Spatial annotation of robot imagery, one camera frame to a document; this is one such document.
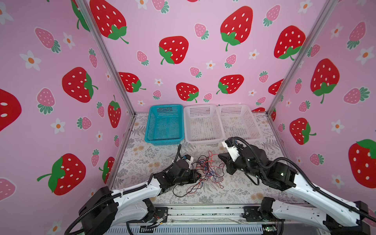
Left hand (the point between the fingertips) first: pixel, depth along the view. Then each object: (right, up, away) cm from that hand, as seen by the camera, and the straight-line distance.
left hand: (202, 176), depth 78 cm
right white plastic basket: (+31, +32, +38) cm, 59 cm away
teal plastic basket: (-27, +28, +36) cm, 53 cm away
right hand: (+7, +14, -12) cm, 20 cm away
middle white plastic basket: (+3, +29, +36) cm, 46 cm away
